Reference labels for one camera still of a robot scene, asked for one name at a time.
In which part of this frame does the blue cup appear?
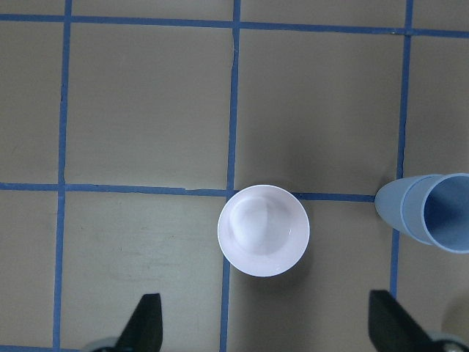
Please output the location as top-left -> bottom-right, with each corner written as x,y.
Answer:
374,175 -> 432,245
402,173 -> 468,254

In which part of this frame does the pink bowl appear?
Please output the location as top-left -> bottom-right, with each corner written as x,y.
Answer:
217,185 -> 310,277

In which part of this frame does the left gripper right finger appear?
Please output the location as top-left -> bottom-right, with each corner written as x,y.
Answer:
368,290 -> 431,352

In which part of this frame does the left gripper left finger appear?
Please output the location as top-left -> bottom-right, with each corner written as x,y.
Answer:
115,293 -> 163,351

